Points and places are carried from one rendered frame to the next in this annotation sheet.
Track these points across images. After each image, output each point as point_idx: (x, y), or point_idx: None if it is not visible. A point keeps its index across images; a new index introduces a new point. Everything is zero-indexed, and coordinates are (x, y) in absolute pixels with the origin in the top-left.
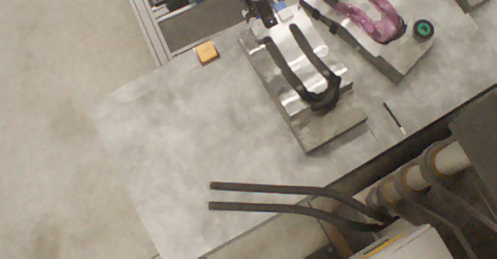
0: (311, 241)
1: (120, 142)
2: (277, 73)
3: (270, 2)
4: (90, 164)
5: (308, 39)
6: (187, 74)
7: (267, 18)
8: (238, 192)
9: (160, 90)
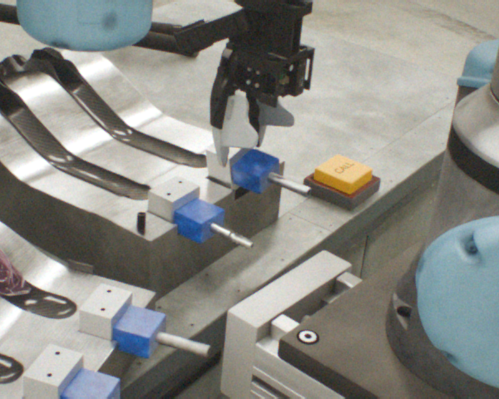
0: None
1: (402, 72)
2: (138, 125)
3: (221, 68)
4: None
5: (82, 183)
6: (355, 157)
7: (206, 21)
8: (136, 56)
9: (392, 130)
